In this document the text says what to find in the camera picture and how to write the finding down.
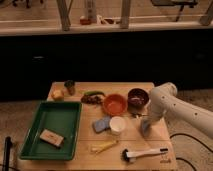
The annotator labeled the green chili pepper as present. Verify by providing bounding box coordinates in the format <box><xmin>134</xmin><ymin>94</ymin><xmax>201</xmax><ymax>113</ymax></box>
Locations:
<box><xmin>84</xmin><ymin>91</ymin><xmax>105</xmax><ymax>96</ymax></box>

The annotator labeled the brown toy food cluster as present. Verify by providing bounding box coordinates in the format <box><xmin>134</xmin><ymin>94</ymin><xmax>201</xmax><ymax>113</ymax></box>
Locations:
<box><xmin>81</xmin><ymin>95</ymin><xmax>102</xmax><ymax>104</ymax></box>

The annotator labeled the grey towel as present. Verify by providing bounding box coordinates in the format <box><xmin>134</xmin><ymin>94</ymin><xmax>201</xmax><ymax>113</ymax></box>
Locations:
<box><xmin>141</xmin><ymin>120</ymin><xmax>150</xmax><ymax>136</ymax></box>

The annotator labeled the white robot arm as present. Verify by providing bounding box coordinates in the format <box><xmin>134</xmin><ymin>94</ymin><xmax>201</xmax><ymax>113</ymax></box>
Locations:
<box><xmin>146</xmin><ymin>82</ymin><xmax>213</xmax><ymax>139</ymax></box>

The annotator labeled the green plastic tray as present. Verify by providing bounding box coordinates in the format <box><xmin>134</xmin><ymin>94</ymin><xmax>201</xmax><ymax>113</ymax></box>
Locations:
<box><xmin>20</xmin><ymin>101</ymin><xmax>82</xmax><ymax>160</ymax></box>

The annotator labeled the brown wooden block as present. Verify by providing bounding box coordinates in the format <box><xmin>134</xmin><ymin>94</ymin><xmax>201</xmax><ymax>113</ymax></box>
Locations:
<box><xmin>40</xmin><ymin>129</ymin><xmax>64</xmax><ymax>147</ymax></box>

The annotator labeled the white handled dish brush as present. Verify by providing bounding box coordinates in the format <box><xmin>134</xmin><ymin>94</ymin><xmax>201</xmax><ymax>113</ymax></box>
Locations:
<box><xmin>122</xmin><ymin>148</ymin><xmax>168</xmax><ymax>162</ymax></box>

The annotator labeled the dark maroon bowl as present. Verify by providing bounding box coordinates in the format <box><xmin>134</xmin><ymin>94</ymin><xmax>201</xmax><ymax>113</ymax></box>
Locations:
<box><xmin>128</xmin><ymin>88</ymin><xmax>149</xmax><ymax>108</ymax></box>

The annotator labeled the blue sponge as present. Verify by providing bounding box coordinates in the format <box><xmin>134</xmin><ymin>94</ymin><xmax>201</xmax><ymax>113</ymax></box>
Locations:
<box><xmin>92</xmin><ymin>116</ymin><xmax>111</xmax><ymax>133</ymax></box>

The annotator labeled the metal spoon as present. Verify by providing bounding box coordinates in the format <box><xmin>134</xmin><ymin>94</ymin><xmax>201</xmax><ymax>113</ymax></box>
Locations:
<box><xmin>131</xmin><ymin>113</ymin><xmax>148</xmax><ymax>118</ymax></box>

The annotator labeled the dark green cup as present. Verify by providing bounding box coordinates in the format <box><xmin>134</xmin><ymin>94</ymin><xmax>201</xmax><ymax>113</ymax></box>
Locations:
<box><xmin>64</xmin><ymin>80</ymin><xmax>75</xmax><ymax>95</ymax></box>

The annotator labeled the black post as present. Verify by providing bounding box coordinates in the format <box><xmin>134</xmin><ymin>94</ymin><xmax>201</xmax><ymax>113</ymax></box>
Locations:
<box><xmin>2</xmin><ymin>136</ymin><xmax>12</xmax><ymax>171</ymax></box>

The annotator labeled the orange bowl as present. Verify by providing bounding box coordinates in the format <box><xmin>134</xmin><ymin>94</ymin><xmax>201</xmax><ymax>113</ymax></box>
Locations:
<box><xmin>102</xmin><ymin>94</ymin><xmax>127</xmax><ymax>116</ymax></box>

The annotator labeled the black cable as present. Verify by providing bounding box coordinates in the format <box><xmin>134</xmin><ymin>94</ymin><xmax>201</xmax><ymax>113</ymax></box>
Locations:
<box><xmin>169</xmin><ymin>132</ymin><xmax>213</xmax><ymax>171</ymax></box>

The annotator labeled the white cup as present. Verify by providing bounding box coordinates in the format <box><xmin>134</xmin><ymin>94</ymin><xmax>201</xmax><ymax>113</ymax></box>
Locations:
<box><xmin>109</xmin><ymin>116</ymin><xmax>126</xmax><ymax>135</ymax></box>

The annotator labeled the red object on shelf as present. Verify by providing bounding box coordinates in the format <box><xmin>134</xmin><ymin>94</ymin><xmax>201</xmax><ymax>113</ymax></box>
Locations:
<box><xmin>79</xmin><ymin>16</ymin><xmax>92</xmax><ymax>25</ymax></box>

